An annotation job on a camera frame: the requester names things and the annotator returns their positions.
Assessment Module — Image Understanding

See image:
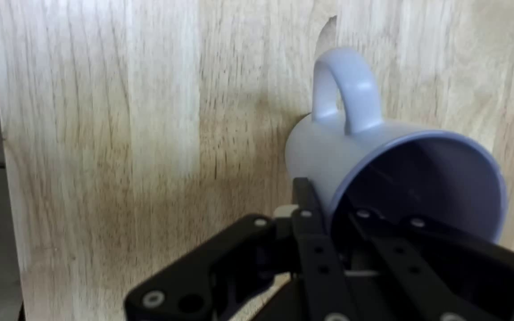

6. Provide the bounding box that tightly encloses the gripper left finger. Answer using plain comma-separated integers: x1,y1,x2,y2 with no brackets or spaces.
124,177,356,321

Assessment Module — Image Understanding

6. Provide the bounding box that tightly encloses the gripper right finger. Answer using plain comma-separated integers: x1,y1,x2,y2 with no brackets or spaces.
349,207,514,321

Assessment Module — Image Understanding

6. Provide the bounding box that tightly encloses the white mug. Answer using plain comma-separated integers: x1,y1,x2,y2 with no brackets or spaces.
284,47,508,245

